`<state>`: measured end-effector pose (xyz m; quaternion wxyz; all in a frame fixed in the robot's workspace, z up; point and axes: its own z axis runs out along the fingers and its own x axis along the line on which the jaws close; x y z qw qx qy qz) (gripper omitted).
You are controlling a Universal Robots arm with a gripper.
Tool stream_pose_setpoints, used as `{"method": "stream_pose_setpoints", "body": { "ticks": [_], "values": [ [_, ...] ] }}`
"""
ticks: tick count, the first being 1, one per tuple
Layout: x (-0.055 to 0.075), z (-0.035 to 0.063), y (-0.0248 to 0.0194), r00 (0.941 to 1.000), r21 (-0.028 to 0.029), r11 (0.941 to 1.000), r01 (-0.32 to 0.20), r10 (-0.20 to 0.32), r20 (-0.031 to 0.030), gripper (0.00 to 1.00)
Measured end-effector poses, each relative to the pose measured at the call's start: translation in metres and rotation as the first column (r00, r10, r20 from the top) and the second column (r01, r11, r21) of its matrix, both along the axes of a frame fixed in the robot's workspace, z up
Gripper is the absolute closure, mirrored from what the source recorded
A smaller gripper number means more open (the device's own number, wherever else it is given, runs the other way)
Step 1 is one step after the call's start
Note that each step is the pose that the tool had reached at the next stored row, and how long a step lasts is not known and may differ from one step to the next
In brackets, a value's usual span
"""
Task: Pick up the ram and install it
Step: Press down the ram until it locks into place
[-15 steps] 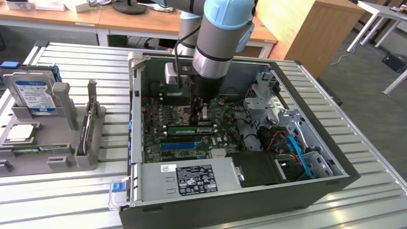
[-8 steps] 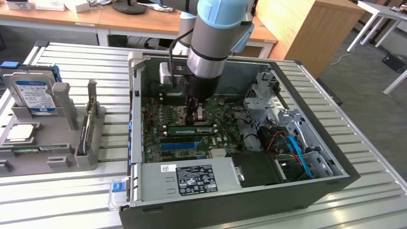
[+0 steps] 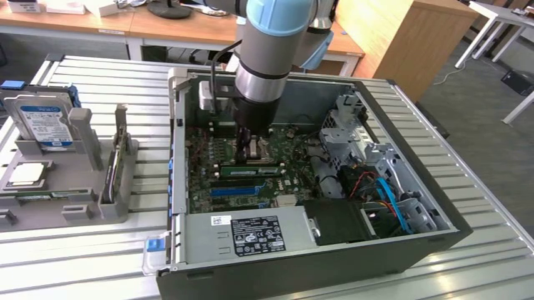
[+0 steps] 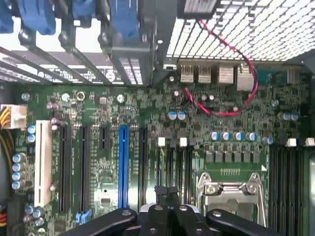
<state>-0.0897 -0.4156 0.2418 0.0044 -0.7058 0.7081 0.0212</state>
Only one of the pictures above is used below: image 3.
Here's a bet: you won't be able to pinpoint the hard disk blue bracket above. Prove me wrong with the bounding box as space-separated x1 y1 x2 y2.
0 80 81 109

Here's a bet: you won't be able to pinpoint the CPU socket metal frame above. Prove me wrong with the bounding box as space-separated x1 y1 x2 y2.
227 136 275 166

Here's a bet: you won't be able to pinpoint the green motherboard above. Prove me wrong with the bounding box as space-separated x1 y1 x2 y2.
184 121 323 216

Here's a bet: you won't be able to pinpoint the blue SATA wire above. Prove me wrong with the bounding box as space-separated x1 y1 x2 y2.
374 176 415 236

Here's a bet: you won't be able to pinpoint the grey power supply unit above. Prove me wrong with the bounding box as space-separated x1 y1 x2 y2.
181 206 319 264

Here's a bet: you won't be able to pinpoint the black plastic air shroud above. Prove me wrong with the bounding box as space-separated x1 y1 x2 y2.
301 197 378 246

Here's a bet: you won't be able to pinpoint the hard disk blue label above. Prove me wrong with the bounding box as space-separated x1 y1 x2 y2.
2 94 77 148

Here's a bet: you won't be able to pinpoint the clear blue case latch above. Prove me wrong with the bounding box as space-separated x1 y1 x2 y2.
141 231 172 276

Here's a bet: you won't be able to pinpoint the black open PC case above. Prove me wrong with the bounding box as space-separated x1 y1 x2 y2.
155 66 475 300

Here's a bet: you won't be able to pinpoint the white floor cable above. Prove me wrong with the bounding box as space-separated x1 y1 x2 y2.
432 57 476 86

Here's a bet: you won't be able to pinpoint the black monitor stand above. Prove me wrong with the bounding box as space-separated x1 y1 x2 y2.
145 0 193 20

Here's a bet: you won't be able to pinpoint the graphics card metal bracket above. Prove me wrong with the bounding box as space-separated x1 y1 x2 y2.
101 104 131 204

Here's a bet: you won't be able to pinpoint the white table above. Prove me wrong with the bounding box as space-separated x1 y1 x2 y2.
452 0 534 70

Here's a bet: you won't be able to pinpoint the wooden desk white frame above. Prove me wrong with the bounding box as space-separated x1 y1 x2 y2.
0 0 366 76

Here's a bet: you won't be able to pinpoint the wooden cabinet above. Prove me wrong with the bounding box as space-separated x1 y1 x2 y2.
332 0 479 104

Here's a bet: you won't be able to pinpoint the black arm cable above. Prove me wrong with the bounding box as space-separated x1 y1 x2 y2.
209 39 243 114

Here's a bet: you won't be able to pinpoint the black label sticker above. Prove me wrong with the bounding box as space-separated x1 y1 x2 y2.
229 214 288 258

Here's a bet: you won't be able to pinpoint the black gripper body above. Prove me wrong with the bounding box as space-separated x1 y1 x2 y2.
236 97 281 138

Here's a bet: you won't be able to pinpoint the silver CPU chip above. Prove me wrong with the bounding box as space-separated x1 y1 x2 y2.
8 163 45 184

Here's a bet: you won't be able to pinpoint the white cardboard box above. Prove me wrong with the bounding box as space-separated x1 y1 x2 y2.
6 0 42 14

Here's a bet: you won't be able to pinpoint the black box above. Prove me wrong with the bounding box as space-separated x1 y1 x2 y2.
499 69 534 97

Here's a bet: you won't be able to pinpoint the silver metal disk bay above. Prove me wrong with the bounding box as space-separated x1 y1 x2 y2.
317 92 444 233

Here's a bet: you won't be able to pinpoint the green RAM stick white label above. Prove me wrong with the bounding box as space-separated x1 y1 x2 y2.
219 165 280 179

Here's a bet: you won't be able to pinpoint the blue expansion slot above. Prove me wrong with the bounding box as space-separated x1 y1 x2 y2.
209 186 259 198

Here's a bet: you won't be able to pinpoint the grey parts rack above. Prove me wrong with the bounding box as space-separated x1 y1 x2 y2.
0 107 141 233

